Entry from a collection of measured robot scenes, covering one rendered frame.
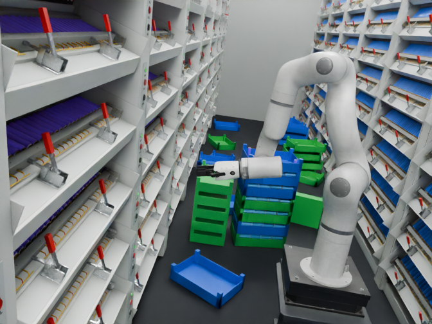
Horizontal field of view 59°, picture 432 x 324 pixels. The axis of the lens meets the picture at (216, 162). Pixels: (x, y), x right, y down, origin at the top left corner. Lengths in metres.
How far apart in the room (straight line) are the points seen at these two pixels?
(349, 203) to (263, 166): 0.36
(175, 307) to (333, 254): 0.75
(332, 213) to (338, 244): 0.11
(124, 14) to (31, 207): 0.61
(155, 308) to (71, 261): 0.99
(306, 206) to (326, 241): 1.20
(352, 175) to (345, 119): 0.19
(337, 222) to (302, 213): 1.25
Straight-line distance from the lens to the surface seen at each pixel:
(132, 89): 1.09
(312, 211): 2.63
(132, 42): 1.07
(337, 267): 1.47
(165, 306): 1.81
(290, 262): 1.54
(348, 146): 1.38
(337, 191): 1.30
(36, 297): 0.76
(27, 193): 0.67
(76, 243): 0.89
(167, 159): 1.86
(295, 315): 1.45
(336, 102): 1.36
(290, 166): 2.12
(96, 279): 1.10
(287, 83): 1.41
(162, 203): 1.93
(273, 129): 1.44
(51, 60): 0.64
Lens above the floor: 1.18
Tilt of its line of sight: 19 degrees down
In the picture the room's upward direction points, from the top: 8 degrees clockwise
